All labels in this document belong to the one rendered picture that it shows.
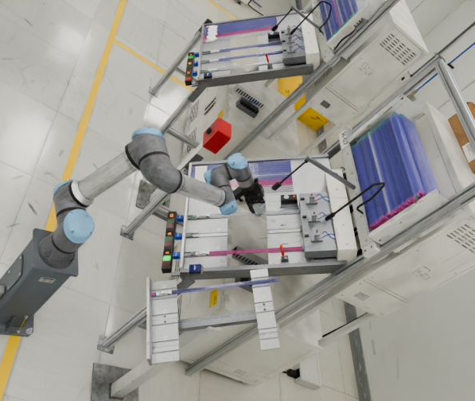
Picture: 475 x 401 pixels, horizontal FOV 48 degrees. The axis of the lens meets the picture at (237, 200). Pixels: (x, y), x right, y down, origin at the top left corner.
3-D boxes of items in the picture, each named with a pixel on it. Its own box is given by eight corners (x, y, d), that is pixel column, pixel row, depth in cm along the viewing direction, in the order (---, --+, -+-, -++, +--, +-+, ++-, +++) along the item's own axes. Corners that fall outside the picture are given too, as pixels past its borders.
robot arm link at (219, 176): (208, 190, 221) (231, 181, 220) (200, 169, 226) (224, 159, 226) (212, 198, 228) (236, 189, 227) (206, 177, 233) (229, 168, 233)
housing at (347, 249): (336, 270, 230) (337, 250, 220) (323, 190, 264) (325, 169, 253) (355, 270, 229) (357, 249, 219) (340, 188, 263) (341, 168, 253)
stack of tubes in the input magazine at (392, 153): (368, 228, 212) (424, 191, 197) (350, 145, 247) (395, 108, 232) (389, 241, 218) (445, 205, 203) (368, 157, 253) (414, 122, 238)
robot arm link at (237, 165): (223, 156, 226) (242, 148, 226) (231, 173, 234) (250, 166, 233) (227, 167, 221) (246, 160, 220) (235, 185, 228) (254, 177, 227)
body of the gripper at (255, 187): (265, 204, 238) (258, 186, 230) (247, 208, 240) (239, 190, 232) (264, 192, 243) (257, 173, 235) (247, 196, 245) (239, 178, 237)
